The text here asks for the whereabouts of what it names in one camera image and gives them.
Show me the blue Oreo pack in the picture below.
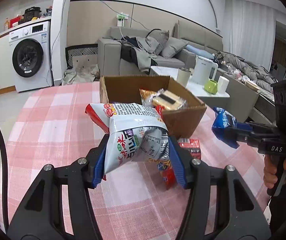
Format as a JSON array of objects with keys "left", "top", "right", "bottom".
[{"left": 211, "top": 107, "right": 239, "bottom": 149}]

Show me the red triangular chip bag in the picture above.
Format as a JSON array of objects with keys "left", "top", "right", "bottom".
[{"left": 147, "top": 157, "right": 176, "bottom": 190}]

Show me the red barcode snack pack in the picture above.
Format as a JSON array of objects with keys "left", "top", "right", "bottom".
[{"left": 178, "top": 138, "right": 201, "bottom": 159}]

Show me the white red rice snack bag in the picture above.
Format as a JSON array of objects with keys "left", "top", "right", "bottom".
[{"left": 85, "top": 103, "right": 169, "bottom": 174}]

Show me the clear wafer biscuit pack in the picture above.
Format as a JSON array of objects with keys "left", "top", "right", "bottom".
[{"left": 153, "top": 89, "right": 187, "bottom": 111}]

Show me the person's right hand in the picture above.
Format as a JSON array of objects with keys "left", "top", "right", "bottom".
[{"left": 263, "top": 155, "right": 286, "bottom": 189}]

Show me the white cylinder cup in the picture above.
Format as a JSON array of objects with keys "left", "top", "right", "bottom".
[{"left": 217, "top": 75, "right": 230, "bottom": 94}]

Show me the green ceramic mug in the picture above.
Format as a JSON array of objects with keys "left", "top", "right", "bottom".
[{"left": 204, "top": 79, "right": 218, "bottom": 94}]

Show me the grey blanket pile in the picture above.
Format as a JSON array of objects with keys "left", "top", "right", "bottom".
[{"left": 213, "top": 51, "right": 278, "bottom": 93}]

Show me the white marble coffee table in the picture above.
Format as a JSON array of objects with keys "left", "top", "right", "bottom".
[{"left": 150, "top": 66, "right": 230, "bottom": 108}]

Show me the white electric kettle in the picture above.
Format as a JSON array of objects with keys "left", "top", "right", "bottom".
[{"left": 191, "top": 55, "right": 218, "bottom": 86}]

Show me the pink plaid tablecloth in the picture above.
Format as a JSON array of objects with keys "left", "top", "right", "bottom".
[{"left": 6, "top": 82, "right": 269, "bottom": 239}]

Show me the beige tumbler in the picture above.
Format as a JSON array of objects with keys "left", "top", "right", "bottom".
[{"left": 176, "top": 68, "right": 191, "bottom": 87}]

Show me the yellow noodle snack bag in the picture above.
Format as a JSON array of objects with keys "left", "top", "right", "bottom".
[{"left": 139, "top": 89, "right": 159, "bottom": 107}]

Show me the SF cardboard box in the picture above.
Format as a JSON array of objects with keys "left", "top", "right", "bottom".
[{"left": 100, "top": 75, "right": 207, "bottom": 138}]

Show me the grey sofa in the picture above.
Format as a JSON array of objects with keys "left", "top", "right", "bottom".
[{"left": 97, "top": 20, "right": 223, "bottom": 76}]

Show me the grey pillow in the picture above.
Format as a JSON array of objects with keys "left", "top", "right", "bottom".
[
  {"left": 147, "top": 29, "right": 169, "bottom": 56},
  {"left": 160, "top": 37, "right": 188, "bottom": 59}
]

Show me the black white patterned pet bed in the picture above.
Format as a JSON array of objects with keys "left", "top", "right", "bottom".
[{"left": 65, "top": 43, "right": 99, "bottom": 69}]

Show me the grey jacket on sofa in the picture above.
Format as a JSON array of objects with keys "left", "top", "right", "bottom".
[{"left": 121, "top": 36, "right": 160, "bottom": 74}]

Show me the white washing machine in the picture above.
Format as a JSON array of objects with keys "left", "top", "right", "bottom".
[{"left": 8, "top": 20, "right": 54, "bottom": 93}]

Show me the black pressure cooker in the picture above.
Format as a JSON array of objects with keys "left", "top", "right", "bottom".
[{"left": 24, "top": 7, "right": 42, "bottom": 22}]

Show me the wall socket with green plug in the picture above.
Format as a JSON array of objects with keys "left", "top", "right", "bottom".
[{"left": 116, "top": 12, "right": 129, "bottom": 27}]

